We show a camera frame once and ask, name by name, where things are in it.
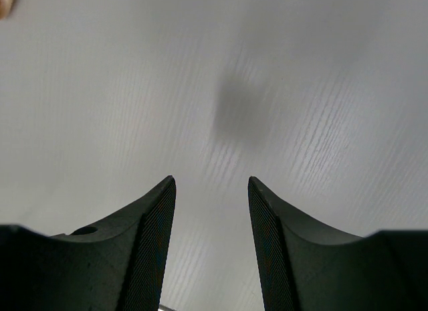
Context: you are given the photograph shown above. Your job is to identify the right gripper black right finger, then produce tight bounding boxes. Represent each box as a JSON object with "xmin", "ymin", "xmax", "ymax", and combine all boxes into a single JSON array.
[{"xmin": 248, "ymin": 177, "xmax": 427, "ymax": 310}]

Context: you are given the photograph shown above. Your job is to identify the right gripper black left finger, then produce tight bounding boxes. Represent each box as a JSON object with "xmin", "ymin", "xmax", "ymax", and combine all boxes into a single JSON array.
[{"xmin": 1, "ymin": 176, "xmax": 176, "ymax": 310}]

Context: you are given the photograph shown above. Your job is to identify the peach cloth napkin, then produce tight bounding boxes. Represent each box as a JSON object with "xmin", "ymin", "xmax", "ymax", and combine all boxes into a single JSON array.
[{"xmin": 0, "ymin": 0, "xmax": 16, "ymax": 20}]

